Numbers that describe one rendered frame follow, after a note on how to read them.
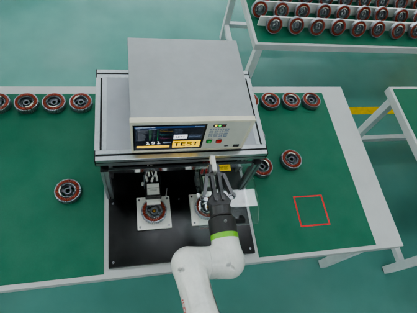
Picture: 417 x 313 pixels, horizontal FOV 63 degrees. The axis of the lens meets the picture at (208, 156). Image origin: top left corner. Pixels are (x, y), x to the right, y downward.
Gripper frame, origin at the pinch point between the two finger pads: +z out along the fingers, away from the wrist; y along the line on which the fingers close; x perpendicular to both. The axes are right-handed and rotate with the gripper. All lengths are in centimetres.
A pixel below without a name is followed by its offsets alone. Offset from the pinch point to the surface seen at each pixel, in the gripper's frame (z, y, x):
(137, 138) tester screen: 9.7, -26.8, 3.9
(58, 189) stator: 11, -62, -40
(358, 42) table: 112, 128, -42
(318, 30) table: 118, 97, -39
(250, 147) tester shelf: 10.3, 18.2, -6.4
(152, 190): 4.1, -20.8, -30.9
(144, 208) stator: -1.9, -24.5, -36.5
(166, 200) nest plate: 2.5, -14.5, -39.8
